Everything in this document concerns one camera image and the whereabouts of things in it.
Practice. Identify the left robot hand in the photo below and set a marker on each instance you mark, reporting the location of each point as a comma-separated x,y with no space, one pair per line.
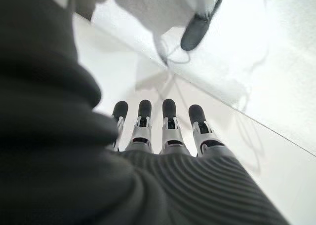
74,173

